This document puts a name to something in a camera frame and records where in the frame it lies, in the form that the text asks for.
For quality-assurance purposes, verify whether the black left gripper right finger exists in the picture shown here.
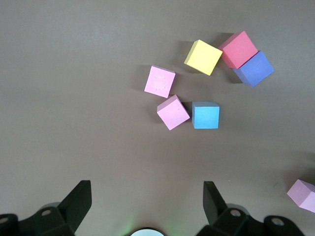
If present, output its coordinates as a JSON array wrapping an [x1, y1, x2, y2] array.
[[196, 181, 307, 236]]

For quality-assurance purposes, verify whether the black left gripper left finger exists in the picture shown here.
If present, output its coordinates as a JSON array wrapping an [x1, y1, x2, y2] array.
[[0, 180, 93, 236]]

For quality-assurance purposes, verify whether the pink foam cube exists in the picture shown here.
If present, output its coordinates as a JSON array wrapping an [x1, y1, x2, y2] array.
[[144, 64, 176, 99], [286, 179, 315, 213], [157, 94, 191, 131]]

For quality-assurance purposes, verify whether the red foam cube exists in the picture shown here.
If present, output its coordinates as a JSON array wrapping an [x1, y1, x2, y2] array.
[[218, 30, 258, 69]]

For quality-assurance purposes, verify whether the blue foam cube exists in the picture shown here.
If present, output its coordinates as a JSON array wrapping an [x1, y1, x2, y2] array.
[[191, 101, 221, 130]]

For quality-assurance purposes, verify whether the brown table mat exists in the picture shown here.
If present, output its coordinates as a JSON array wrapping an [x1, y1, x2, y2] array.
[[0, 0, 315, 236]]

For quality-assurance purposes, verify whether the purple foam cube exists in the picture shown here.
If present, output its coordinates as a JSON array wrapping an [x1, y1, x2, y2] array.
[[233, 50, 275, 88]]

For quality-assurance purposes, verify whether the yellow foam cube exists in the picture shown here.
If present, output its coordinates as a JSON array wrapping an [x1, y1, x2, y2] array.
[[184, 39, 223, 77]]

